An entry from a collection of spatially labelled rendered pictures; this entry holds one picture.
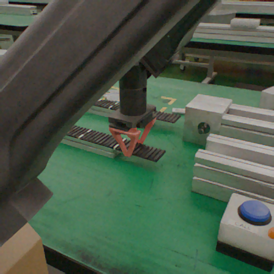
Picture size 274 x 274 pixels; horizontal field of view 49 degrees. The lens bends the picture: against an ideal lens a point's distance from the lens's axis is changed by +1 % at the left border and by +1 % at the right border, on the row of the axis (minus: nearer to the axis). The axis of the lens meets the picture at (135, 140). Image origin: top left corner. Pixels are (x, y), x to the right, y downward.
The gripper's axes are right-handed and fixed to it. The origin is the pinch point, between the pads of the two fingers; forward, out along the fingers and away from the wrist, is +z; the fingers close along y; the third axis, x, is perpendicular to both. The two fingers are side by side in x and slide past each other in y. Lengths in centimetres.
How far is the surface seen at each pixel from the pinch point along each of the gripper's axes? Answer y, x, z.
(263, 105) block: 33.9, -22.2, -2.4
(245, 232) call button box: -16.8, -27.3, -2.7
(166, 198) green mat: -9.0, -12.3, 3.1
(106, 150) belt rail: -1.3, 6.6, 2.0
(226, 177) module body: -4.9, -21.8, -2.5
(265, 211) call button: -13.0, -29.1, -4.3
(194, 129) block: 14.1, -9.4, -0.7
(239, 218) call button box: -14.7, -26.0, -3.0
